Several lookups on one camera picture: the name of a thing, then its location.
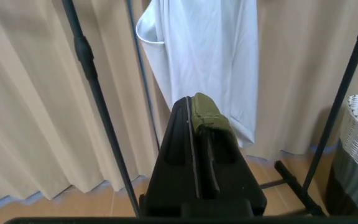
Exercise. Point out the beige curtain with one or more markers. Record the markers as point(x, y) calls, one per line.
point(26, 93)

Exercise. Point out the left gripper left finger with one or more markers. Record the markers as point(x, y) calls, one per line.
point(169, 174)

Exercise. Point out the green long-sleeved shirt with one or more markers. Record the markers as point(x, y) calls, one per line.
point(207, 115)

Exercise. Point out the black clothes rack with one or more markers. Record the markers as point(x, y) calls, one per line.
point(84, 53)

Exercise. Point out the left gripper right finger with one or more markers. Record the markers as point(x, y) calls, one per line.
point(232, 180)

